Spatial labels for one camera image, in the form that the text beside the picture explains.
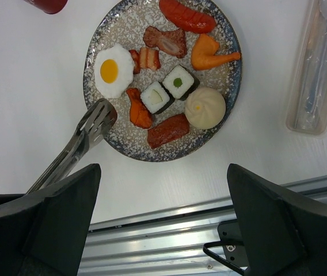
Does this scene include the sushi roll green centre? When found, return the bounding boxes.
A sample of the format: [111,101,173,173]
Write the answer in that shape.
[162,64,200,101]

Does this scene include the speckled ceramic plate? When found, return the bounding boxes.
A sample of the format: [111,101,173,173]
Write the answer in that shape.
[83,1,242,162]

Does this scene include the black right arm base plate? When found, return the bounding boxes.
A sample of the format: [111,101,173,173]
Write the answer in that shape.
[203,220,249,275]

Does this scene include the red cylindrical lunch container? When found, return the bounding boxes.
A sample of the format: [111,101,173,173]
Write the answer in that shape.
[24,0,68,14]

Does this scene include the sushi roll cucumber centre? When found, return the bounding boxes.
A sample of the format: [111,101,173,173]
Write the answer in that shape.
[140,81,174,114]

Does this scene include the toy orange chicken leg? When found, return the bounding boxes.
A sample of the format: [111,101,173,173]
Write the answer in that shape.
[191,33,241,71]

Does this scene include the toy fried egg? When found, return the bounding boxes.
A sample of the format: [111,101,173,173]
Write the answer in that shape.
[94,44,135,99]

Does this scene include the aluminium front rail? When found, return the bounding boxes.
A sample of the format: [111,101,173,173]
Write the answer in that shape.
[78,171,327,276]

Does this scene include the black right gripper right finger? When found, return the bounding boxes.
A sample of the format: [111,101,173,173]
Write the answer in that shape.
[227,164,327,275]

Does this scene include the toy orange fried chicken piece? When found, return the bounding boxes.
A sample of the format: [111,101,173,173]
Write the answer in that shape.
[126,88,153,129]

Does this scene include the toy red meat slab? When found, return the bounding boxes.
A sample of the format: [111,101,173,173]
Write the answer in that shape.
[147,113,190,149]

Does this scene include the clear plastic cutlery case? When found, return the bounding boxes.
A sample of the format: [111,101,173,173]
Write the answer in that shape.
[286,1,327,136]

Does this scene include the steel serving tongs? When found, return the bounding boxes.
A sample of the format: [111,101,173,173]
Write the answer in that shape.
[27,98,117,194]

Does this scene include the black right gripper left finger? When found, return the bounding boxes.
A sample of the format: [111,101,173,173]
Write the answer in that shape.
[0,164,101,275]

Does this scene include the toy bacon slice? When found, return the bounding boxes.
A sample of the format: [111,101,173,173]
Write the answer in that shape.
[129,47,161,75]

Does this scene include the toy steamed bun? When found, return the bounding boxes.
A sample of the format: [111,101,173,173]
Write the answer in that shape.
[185,87,226,130]

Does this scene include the toy brown meat chunk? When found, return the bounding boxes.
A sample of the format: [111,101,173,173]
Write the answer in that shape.
[143,26,187,59]

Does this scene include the spoon in cutlery case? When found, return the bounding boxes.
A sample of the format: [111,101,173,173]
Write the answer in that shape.
[294,1,327,131]

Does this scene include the toy red sausage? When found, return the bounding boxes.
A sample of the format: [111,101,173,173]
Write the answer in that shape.
[158,0,216,34]

